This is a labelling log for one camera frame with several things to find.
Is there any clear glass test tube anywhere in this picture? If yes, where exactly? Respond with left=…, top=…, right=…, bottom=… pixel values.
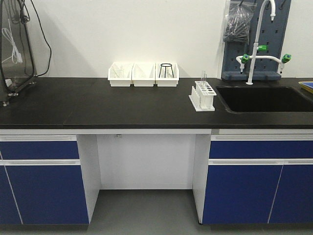
left=201, top=70, right=205, bottom=84

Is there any white test tube rack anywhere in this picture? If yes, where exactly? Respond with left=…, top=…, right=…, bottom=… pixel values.
left=189, top=81, right=217, bottom=112

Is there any blue pegboard drying rack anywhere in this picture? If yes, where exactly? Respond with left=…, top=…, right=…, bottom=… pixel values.
left=221, top=0, right=291, bottom=81

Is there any right white storage bin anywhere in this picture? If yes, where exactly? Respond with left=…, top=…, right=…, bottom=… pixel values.
left=155, top=62, right=179, bottom=87

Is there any white storage bin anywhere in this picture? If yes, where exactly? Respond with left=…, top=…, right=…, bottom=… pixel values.
left=155, top=62, right=179, bottom=87
left=132, top=63, right=156, bottom=87
left=108, top=62, right=134, bottom=87

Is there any middle white storage bin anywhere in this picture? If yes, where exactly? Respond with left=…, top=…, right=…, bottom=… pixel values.
left=132, top=63, right=156, bottom=87

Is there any black metal tripod stand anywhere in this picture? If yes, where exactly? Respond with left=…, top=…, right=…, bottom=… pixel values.
left=158, top=63, right=175, bottom=78

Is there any left white storage bin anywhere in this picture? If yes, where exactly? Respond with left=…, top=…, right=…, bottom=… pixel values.
left=108, top=62, right=134, bottom=87

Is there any black lab sink basin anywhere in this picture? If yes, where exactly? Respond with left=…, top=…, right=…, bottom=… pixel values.
left=217, top=86, right=313, bottom=113

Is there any white gooseneck lab faucet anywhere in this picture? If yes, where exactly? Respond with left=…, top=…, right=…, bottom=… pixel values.
left=236, top=0, right=291, bottom=85

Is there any right blue cabinet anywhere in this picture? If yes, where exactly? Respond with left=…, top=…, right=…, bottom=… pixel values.
left=199, top=134, right=313, bottom=224

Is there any blue cabinet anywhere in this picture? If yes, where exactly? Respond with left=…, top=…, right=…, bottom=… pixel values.
left=0, top=135, right=90, bottom=225
left=199, top=134, right=313, bottom=224

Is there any left blue cabinet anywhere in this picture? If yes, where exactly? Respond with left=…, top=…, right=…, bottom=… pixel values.
left=0, top=135, right=90, bottom=225

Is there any clear bag of pegs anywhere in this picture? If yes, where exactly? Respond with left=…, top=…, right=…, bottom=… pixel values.
left=223, top=0, right=257, bottom=44

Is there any yellow blue tray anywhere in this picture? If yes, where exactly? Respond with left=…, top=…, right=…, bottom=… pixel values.
left=298, top=81, right=313, bottom=93

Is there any white coiled cable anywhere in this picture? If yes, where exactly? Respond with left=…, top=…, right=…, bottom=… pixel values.
left=1, top=19, right=23, bottom=65

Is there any black power cable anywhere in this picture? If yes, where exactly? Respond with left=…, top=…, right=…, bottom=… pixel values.
left=29, top=0, right=52, bottom=77

